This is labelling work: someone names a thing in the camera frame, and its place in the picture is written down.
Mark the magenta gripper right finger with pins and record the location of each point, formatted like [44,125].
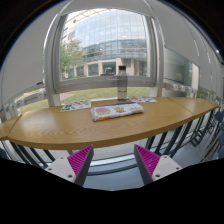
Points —
[152,166]

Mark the left sticker sheet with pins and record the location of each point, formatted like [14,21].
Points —
[76,105]

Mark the white window frame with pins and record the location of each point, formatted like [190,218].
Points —
[90,39]

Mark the right sticker sheet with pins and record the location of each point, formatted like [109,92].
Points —
[142,99]

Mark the sticker sheet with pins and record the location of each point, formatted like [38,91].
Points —
[76,105]
[142,99]

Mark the clear water bottle black cap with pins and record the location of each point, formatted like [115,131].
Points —
[122,83]

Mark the folded white patterned towel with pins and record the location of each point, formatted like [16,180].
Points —
[99,113]

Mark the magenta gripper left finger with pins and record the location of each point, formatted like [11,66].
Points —
[73,168]

